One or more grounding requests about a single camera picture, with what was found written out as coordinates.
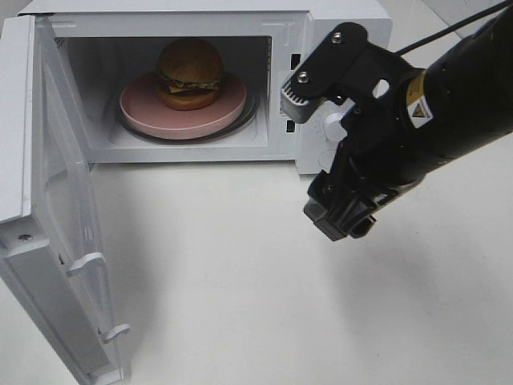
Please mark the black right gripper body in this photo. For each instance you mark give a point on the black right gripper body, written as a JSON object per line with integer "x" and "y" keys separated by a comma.
{"x": 378, "y": 153}

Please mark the white microwave oven body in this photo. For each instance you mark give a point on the white microwave oven body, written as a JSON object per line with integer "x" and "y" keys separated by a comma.
{"x": 111, "y": 43}

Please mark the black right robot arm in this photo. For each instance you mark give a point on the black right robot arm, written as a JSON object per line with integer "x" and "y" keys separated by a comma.
{"x": 463, "y": 100}

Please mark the round white door button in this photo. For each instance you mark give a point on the round white door button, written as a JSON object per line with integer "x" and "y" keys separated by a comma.
{"x": 326, "y": 158}

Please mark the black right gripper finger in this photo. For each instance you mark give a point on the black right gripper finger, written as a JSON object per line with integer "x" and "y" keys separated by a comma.
{"x": 333, "y": 199}
{"x": 360, "y": 224}

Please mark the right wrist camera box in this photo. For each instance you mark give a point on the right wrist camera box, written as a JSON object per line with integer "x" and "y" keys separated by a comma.
{"x": 345, "y": 65}

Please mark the pink round plate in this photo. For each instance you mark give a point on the pink round plate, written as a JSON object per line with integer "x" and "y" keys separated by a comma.
{"x": 145, "y": 112}

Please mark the burger with lettuce and cheese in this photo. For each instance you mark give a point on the burger with lettuce and cheese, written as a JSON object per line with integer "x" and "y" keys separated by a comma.
{"x": 189, "y": 73}

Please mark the white microwave door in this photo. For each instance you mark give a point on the white microwave door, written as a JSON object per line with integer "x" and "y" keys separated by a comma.
{"x": 51, "y": 251}

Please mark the lower white timer knob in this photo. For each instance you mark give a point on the lower white timer knob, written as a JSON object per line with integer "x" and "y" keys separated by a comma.
{"x": 332, "y": 127}

